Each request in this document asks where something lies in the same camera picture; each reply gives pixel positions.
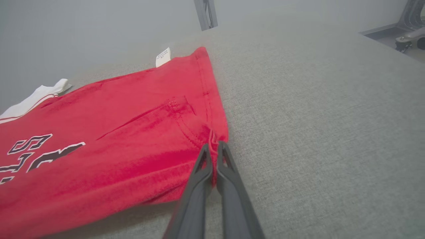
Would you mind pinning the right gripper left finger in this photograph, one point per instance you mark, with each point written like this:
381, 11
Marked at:
192, 205

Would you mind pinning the grey metal frame with caster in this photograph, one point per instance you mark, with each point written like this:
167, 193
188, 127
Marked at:
413, 16

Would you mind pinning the grey metal partition post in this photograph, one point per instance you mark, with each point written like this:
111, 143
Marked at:
206, 13

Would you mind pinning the grey baseboard strip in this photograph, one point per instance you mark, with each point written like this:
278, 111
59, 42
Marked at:
382, 31

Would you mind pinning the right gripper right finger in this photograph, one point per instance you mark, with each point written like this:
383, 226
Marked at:
235, 205

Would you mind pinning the red shorts with black print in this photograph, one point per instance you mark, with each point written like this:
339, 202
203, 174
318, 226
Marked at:
116, 132

